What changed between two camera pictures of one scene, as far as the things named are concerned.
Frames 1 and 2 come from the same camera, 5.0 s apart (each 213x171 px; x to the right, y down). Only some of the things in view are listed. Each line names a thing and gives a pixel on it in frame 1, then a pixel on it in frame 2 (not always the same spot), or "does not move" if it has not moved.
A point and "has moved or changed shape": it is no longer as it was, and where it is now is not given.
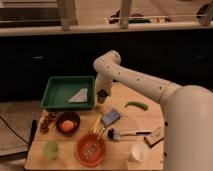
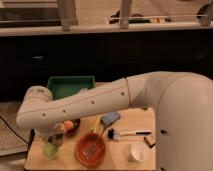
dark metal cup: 101,96 has moved or changed shape
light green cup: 51,149 does not move
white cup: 139,152 does not move
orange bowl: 90,150 does not move
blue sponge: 110,117 does not move
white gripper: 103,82 to 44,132
